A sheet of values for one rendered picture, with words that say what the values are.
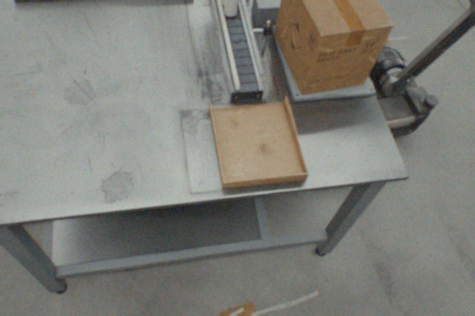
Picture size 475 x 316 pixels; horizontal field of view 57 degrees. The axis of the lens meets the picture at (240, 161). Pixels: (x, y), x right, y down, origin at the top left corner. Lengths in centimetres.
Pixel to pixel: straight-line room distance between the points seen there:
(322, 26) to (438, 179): 148
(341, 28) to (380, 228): 124
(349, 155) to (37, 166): 95
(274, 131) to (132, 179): 47
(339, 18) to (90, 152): 85
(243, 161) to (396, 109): 128
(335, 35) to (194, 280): 125
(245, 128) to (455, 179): 153
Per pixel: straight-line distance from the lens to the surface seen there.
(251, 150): 138
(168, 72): 157
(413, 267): 234
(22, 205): 137
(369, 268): 225
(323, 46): 138
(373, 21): 145
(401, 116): 245
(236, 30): 166
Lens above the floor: 199
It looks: 58 degrees down
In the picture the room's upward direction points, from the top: 10 degrees clockwise
